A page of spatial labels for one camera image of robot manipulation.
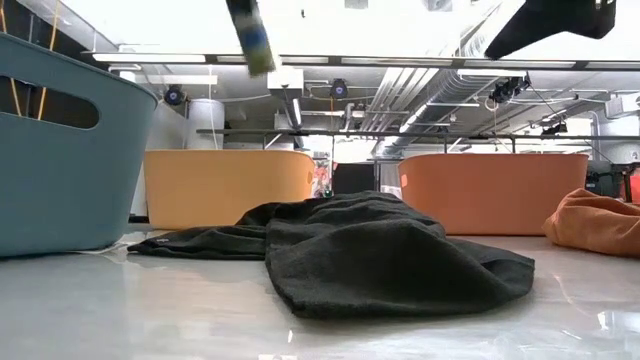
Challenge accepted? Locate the yellow plastic storage bin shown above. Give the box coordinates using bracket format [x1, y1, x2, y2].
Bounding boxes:
[143, 149, 317, 231]

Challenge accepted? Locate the black cloth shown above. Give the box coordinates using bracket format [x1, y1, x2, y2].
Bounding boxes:
[127, 191, 536, 322]

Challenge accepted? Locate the blue plastic storage bin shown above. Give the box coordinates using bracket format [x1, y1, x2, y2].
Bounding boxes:
[0, 32, 160, 259]

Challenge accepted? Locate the orange cloth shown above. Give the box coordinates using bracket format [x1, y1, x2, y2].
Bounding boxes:
[541, 188, 640, 259]

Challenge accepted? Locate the colourful wall poster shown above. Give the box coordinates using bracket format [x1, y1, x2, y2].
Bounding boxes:
[313, 158, 333, 199]

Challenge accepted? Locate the white ceiling box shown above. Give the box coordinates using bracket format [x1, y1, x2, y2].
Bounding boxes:
[266, 67, 305, 92]

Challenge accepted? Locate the black background monitor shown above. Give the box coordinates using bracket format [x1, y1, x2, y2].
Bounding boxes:
[331, 162, 376, 195]

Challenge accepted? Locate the black horizontal rail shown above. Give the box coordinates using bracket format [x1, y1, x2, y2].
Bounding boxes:
[196, 128, 640, 142]

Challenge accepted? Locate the black ceiling device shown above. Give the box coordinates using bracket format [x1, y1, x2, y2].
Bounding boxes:
[488, 74, 532, 105]
[329, 78, 350, 100]
[164, 84, 186, 107]

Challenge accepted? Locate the white cylindrical column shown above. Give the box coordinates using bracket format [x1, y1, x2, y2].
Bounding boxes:
[186, 98, 226, 151]

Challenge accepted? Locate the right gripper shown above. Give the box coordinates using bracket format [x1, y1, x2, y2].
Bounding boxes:
[483, 0, 618, 61]

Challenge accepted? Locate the yellow cable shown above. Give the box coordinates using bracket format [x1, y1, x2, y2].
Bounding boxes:
[37, 0, 62, 121]

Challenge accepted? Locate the orange plastic storage bin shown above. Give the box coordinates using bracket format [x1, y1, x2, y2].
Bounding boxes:
[398, 152, 591, 237]

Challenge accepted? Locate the black equipment rack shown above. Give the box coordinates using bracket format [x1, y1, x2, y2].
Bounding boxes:
[586, 160, 640, 204]

